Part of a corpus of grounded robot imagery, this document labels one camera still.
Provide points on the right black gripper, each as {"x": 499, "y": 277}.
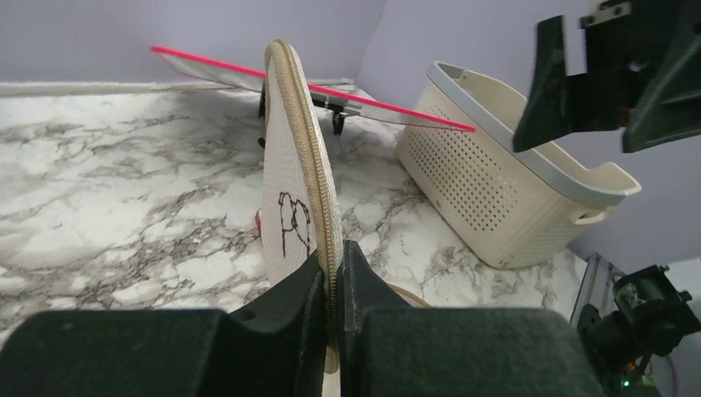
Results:
{"x": 641, "y": 36}

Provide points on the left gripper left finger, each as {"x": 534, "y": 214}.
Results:
{"x": 273, "y": 346}

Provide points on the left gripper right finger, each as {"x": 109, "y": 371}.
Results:
{"x": 390, "y": 348}

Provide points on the beige mesh laundry bag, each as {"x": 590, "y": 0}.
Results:
{"x": 299, "y": 212}

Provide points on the cream plastic laundry basket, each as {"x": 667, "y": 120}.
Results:
{"x": 512, "y": 210}

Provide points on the small red white card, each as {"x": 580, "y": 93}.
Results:
{"x": 258, "y": 223}

